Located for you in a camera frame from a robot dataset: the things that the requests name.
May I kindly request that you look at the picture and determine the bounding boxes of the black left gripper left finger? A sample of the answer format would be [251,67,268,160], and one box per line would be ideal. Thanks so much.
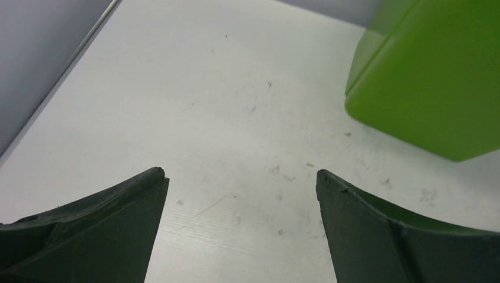
[1,167,169,282]

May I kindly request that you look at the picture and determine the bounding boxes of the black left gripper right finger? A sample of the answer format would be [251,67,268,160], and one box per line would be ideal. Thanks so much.
[316,169,499,282]

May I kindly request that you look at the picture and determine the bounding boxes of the green plastic bin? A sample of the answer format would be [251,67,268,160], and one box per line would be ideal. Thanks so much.
[345,1,499,162]

